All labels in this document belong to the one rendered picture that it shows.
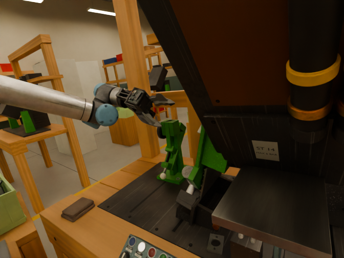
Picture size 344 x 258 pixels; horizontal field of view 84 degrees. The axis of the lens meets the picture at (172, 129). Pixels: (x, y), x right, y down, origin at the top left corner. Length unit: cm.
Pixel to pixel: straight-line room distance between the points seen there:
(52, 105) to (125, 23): 66
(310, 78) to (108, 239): 66
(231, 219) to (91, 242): 50
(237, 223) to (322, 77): 24
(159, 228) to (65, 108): 48
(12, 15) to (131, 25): 703
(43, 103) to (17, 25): 737
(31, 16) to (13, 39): 96
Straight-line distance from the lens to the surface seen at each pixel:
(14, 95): 67
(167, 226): 69
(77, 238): 78
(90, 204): 87
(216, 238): 64
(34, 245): 116
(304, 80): 24
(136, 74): 112
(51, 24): 837
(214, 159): 53
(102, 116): 66
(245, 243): 49
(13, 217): 120
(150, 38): 89
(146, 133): 117
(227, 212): 37
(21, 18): 811
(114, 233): 73
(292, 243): 34
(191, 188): 67
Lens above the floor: 137
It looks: 16 degrees down
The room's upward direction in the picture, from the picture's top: 8 degrees counter-clockwise
